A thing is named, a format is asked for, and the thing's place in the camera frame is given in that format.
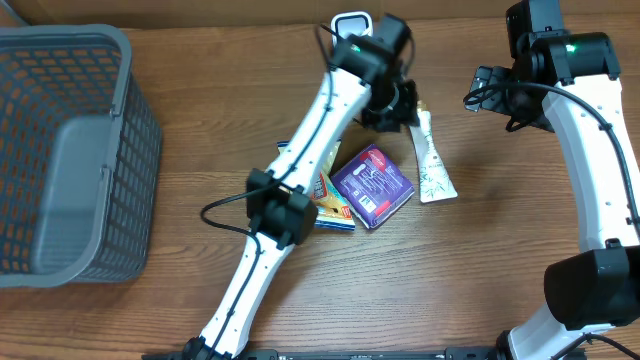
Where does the red purple snack packet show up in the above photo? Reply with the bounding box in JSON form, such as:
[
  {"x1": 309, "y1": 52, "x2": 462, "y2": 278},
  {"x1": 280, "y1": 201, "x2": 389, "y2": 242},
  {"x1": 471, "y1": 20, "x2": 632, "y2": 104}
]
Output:
[{"x1": 331, "y1": 144, "x2": 415, "y2": 230}]

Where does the white pouch with gold cap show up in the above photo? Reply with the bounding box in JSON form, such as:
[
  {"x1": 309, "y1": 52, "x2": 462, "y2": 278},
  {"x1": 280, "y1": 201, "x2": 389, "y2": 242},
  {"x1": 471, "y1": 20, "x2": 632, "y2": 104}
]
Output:
[{"x1": 409, "y1": 101, "x2": 458, "y2": 204}]

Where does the yellow red snack bag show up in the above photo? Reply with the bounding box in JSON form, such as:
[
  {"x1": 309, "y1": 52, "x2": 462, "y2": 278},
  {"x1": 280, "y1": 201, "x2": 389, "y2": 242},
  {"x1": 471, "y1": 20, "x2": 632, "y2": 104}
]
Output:
[{"x1": 276, "y1": 139, "x2": 357, "y2": 232}]

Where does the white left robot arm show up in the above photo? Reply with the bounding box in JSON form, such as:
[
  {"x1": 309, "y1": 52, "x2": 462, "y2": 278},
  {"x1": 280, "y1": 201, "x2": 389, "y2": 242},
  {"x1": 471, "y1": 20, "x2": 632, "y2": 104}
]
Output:
[{"x1": 181, "y1": 14, "x2": 417, "y2": 360}]

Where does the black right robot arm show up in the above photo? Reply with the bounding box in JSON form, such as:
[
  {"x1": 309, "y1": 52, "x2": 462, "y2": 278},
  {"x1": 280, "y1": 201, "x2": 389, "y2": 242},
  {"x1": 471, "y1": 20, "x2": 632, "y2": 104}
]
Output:
[{"x1": 464, "y1": 0, "x2": 639, "y2": 359}]

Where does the white barcode scanner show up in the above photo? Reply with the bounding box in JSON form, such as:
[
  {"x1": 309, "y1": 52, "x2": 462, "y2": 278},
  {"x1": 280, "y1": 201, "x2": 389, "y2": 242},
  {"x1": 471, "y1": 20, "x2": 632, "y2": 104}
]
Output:
[{"x1": 330, "y1": 11, "x2": 373, "y2": 43}]

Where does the grey plastic shopping basket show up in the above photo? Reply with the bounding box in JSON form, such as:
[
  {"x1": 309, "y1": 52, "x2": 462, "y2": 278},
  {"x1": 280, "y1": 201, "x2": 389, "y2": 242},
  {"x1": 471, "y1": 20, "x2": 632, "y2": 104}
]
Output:
[{"x1": 1, "y1": 24, "x2": 162, "y2": 288}]

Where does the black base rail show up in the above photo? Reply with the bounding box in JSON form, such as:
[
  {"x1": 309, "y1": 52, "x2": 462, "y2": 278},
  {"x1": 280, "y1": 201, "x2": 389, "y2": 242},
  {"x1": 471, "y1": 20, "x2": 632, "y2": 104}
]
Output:
[{"x1": 142, "y1": 346, "x2": 589, "y2": 360}]

